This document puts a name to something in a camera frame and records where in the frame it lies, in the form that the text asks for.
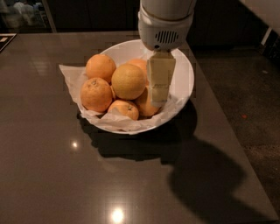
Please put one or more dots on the orange at back left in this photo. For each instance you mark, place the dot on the orange at back left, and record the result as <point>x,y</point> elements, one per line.
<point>100,66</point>

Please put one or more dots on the white crumpled paper liner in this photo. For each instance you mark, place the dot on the white crumpled paper liner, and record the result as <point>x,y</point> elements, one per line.
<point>75,81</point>

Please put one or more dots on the orange at front right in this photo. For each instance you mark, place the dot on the orange at front right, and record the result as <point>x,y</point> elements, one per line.
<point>144,105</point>

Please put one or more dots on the cluttered shelf behind glass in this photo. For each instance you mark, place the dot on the cluttered shelf behind glass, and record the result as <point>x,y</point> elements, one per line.
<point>25,16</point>

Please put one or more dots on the dark tray at table corner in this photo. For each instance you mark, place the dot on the dark tray at table corner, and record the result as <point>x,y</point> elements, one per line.
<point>5,39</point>

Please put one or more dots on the small front orange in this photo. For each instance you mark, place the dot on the small front orange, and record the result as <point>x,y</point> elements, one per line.
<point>125,108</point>

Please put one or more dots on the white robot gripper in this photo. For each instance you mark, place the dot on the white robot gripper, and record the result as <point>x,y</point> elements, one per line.
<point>163,34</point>

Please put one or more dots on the orange at front left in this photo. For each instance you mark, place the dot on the orange at front left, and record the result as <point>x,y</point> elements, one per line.
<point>96,95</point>

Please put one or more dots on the yellowish orange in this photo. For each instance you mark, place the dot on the yellowish orange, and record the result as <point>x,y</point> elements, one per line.
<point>128,81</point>

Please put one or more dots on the orange at back right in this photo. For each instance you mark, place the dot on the orange at back right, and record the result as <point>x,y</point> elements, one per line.
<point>142,64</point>

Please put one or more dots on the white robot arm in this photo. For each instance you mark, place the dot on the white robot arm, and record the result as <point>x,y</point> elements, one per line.
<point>163,26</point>

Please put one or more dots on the white ceramic bowl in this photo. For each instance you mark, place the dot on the white ceramic bowl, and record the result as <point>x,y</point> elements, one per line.
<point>129,50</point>

